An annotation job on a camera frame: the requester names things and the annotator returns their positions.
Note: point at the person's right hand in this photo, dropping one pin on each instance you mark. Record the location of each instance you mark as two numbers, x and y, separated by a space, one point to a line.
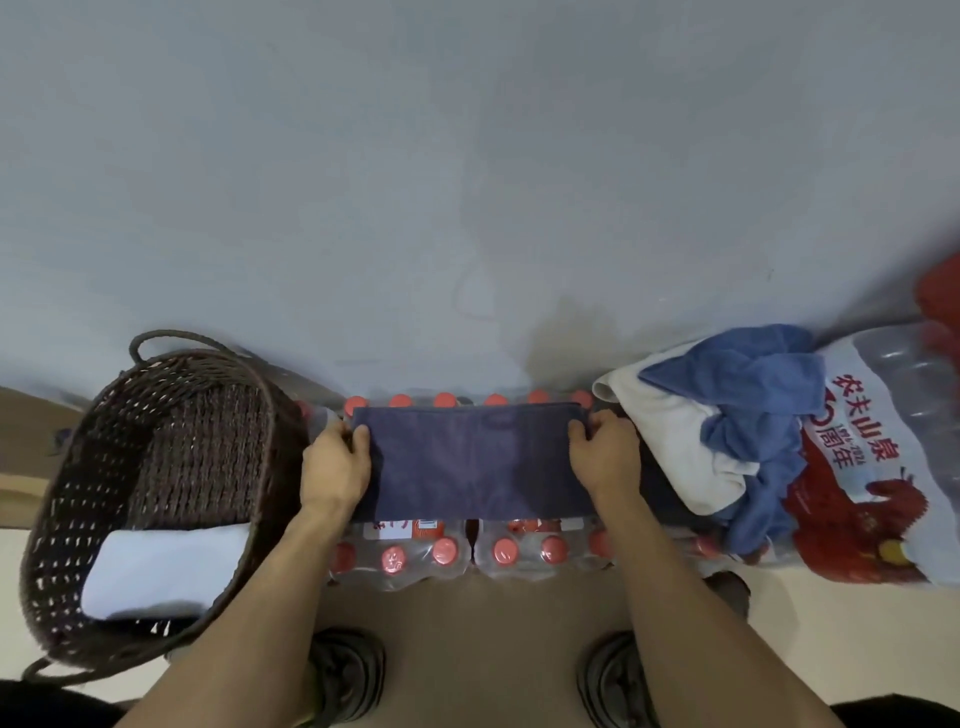
607 457

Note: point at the person's left hand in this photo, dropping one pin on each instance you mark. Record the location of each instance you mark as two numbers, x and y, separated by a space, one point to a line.
334 472

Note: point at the cream towel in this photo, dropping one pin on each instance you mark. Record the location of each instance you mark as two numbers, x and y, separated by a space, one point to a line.
675 442

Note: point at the dark blue towel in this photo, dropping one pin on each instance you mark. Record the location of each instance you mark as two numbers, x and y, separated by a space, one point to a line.
472 465

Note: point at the dark brown wicker basket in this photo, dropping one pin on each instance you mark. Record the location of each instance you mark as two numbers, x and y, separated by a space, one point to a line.
187 450

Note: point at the light blue towel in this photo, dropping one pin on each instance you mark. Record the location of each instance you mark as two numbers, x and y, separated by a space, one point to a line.
757 375

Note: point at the white towel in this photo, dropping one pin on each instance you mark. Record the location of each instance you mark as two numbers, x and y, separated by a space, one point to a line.
165 570

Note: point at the person's right forearm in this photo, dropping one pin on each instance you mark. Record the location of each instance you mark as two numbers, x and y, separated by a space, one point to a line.
712 630

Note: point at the person's left forearm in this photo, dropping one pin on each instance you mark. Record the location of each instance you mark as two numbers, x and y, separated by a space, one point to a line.
247 630

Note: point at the person's left grey shoe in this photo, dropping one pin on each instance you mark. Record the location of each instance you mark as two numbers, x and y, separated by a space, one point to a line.
349 667

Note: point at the person's grey shoe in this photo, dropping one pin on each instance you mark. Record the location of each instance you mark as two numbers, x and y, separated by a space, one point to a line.
349 667
607 682

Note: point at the person's right grey shoe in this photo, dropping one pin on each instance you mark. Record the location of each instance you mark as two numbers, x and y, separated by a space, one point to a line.
607 682

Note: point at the brown paper bag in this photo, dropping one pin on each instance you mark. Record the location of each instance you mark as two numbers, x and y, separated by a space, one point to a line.
30 465

